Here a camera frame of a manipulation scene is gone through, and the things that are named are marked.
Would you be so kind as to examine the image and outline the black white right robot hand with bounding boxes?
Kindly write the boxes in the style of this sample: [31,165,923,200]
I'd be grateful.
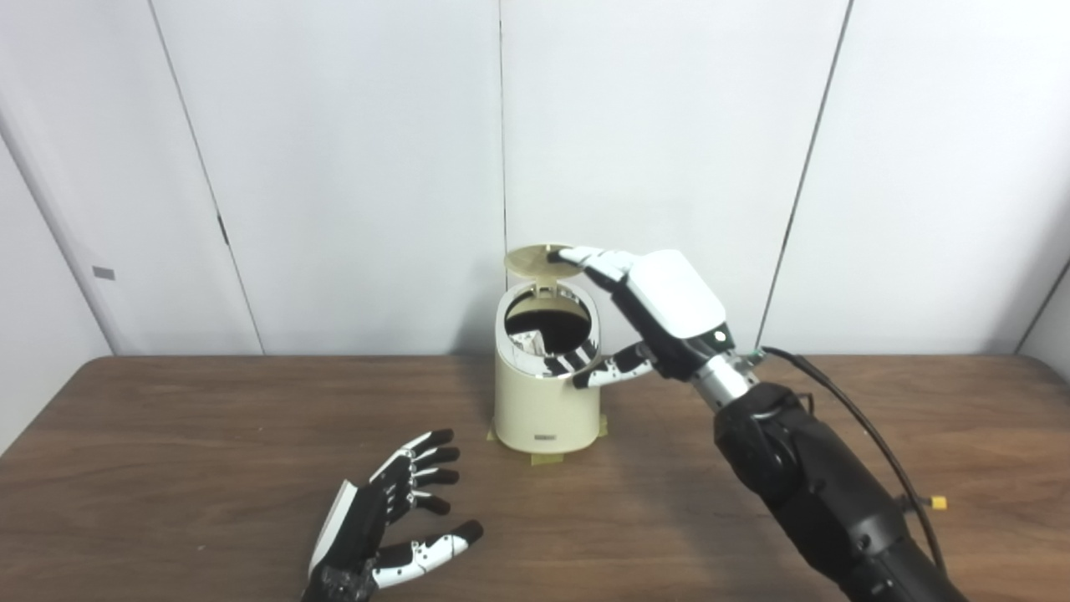
[548,245,736,391]

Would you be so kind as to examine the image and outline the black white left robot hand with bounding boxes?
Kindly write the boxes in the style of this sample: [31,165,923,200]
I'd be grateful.
[301,429,484,602]

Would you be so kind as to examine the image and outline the cream round bin lid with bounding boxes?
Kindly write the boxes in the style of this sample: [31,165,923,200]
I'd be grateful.
[506,243,578,294]

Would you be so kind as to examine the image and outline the cream-colored bin body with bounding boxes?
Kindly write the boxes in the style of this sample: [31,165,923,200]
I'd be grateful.
[493,283,604,455]

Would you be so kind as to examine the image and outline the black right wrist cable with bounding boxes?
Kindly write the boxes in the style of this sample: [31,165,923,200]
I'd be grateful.
[757,345,950,578]

